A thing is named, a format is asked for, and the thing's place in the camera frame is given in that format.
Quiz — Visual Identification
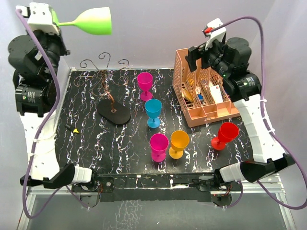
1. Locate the magenta wine glass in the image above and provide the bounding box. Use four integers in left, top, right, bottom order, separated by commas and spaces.
137, 72, 153, 102
150, 133, 169, 162

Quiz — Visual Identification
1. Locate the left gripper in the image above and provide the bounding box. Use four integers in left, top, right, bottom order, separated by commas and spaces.
25, 24, 70, 82

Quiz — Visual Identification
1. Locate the pink file organizer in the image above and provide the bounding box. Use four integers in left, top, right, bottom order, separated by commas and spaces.
172, 48, 239, 127

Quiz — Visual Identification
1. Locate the white card in organizer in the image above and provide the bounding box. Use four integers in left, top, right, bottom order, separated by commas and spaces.
210, 85, 223, 104

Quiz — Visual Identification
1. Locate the green wine glass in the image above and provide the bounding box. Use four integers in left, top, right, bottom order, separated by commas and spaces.
52, 7, 112, 35

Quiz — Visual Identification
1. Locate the orange wine glass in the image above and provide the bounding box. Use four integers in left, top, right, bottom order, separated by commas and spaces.
168, 130, 189, 160

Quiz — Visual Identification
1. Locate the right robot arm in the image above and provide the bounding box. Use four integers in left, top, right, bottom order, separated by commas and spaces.
185, 37, 295, 190

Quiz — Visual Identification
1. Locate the metal base frame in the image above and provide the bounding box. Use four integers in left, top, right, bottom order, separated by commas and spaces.
18, 176, 296, 230

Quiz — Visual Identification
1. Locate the metal wine glass rack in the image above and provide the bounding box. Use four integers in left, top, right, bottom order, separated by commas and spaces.
79, 52, 131, 126

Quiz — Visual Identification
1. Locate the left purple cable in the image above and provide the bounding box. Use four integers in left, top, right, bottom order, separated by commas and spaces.
15, 8, 91, 219

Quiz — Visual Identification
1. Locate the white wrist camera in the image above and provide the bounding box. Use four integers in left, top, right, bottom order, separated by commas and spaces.
203, 18, 226, 50
27, 2, 60, 35

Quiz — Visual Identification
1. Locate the purple cable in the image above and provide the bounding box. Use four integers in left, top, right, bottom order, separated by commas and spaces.
208, 16, 307, 209
15, 8, 91, 219

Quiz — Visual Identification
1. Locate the magenta wine glass front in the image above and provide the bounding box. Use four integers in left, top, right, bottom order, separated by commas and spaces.
150, 133, 169, 162

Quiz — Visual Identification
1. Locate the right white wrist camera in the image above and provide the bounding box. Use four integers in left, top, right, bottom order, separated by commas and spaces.
203, 18, 226, 50

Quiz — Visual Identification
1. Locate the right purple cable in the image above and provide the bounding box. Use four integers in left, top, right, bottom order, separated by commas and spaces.
208, 16, 307, 209

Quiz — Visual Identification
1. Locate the magenta wine glass back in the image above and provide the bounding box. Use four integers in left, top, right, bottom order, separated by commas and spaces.
137, 72, 153, 102

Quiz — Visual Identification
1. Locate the blue wine glass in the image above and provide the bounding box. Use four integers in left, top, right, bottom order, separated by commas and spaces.
145, 99, 162, 128

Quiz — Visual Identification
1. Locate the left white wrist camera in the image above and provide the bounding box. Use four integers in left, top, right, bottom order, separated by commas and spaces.
27, 2, 60, 35

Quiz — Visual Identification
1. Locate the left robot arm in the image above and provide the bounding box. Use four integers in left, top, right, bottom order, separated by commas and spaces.
8, 34, 99, 191

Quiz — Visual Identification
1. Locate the small yellow black object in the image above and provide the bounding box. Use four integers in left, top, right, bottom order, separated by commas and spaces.
65, 124, 79, 134

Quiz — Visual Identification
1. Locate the red wine glass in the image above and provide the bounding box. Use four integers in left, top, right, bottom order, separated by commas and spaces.
211, 122, 239, 150

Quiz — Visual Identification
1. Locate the blue item in organizer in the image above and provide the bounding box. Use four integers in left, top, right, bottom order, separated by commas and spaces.
197, 94, 204, 104

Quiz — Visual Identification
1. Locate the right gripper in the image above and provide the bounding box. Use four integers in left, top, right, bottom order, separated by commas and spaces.
185, 38, 231, 79

